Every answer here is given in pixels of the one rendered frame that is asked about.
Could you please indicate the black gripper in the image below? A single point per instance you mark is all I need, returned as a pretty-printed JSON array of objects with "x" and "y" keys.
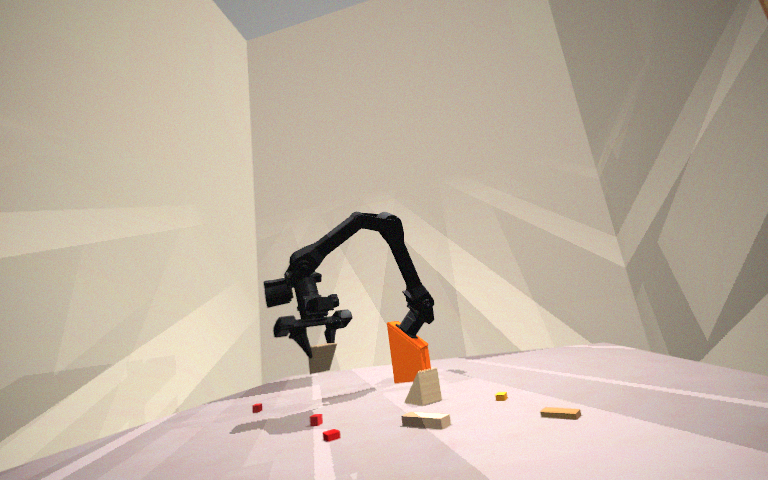
[{"x": 298, "y": 327}]

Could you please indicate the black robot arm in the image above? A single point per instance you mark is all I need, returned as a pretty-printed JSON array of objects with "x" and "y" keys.
[{"x": 301, "y": 274}]

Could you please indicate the orange flat bar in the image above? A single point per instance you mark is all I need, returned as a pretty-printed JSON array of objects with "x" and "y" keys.
[{"x": 559, "y": 413}]

